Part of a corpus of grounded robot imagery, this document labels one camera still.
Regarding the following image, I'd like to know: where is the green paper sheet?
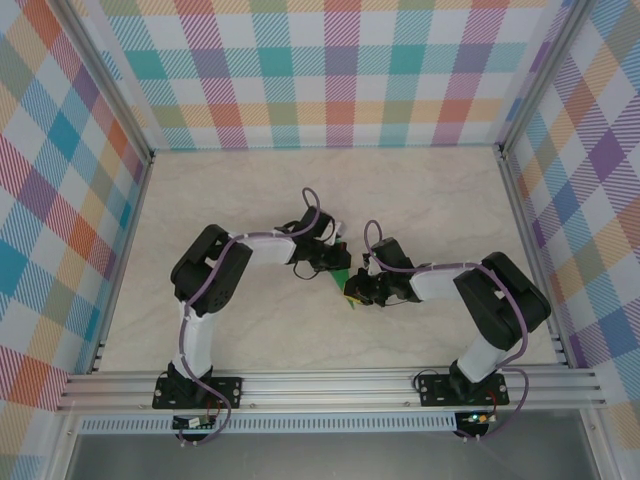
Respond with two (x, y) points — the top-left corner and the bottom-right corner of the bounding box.
(327, 239), (365, 313)

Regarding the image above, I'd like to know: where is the grey metal sheet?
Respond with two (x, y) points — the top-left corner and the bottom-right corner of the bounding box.
(64, 432), (601, 480)

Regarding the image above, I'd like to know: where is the left circuit board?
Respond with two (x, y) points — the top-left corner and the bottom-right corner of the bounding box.
(173, 415), (216, 430)

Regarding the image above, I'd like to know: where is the black left gripper wire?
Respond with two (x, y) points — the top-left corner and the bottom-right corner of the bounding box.
(292, 259), (324, 282)

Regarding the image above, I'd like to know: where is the thin black base wire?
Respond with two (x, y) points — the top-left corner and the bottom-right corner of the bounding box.
(410, 367), (442, 395)

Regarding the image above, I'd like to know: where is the long aluminium base rail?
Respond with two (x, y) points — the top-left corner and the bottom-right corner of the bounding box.
(54, 367), (609, 414)

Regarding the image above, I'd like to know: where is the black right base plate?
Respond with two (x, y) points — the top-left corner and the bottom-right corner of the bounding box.
(418, 372), (510, 407)

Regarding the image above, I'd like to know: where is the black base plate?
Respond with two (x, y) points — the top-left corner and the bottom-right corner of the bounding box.
(418, 372), (510, 407)
(152, 375), (245, 410)

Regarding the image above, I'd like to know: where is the perforated white cable tray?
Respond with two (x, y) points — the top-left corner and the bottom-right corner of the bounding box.
(79, 412), (459, 435)

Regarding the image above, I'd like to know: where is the aluminium side rail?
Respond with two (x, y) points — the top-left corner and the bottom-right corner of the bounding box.
(87, 149), (155, 376)
(494, 143), (571, 370)

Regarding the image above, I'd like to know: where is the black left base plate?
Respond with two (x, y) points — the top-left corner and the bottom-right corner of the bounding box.
(152, 375), (245, 410)

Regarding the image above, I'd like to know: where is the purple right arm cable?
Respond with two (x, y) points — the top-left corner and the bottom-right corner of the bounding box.
(363, 219), (531, 444)

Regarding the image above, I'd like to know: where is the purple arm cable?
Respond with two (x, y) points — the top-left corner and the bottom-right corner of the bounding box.
(363, 219), (531, 444)
(177, 187), (324, 447)

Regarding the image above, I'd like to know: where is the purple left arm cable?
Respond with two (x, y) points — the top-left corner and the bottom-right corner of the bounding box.
(177, 187), (324, 447)

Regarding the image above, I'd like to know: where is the aluminium frame post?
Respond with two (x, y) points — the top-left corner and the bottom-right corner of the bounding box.
(58, 0), (156, 164)
(497, 0), (594, 159)

